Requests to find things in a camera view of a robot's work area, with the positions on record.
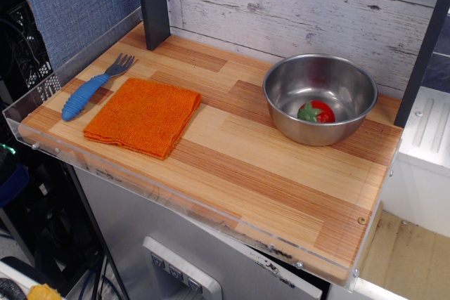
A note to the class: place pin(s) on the clear acrylic table guard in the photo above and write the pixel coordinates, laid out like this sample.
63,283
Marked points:
232,169

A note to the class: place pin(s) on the dark grey left post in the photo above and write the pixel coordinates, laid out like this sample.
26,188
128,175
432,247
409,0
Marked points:
156,22

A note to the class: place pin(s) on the black plastic crate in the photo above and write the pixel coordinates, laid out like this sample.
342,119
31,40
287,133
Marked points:
25,65

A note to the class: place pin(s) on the yellow object bottom left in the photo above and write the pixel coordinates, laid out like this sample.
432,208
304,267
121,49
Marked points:
43,292

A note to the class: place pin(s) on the dark grey post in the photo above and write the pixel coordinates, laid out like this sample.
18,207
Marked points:
424,55
156,22

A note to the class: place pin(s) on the white toy sink unit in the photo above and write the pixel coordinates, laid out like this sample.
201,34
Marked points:
417,186

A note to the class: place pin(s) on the dark grey right post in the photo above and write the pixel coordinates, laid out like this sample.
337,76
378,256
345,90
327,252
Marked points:
424,55

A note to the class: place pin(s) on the silver toy fridge cabinet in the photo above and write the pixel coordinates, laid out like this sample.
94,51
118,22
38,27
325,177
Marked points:
142,237

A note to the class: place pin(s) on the blue handled fork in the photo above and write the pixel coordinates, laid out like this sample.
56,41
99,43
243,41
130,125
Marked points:
79,99

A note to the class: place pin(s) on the red toy strawberry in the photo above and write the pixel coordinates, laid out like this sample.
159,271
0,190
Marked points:
316,111

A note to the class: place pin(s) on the grey dispenser button panel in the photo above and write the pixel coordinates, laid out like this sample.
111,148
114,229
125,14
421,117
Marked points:
179,273

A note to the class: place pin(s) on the orange folded cloth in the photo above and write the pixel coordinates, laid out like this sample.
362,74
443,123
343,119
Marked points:
144,116

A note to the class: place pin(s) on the stainless steel bowl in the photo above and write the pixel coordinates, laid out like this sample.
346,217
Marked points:
345,87

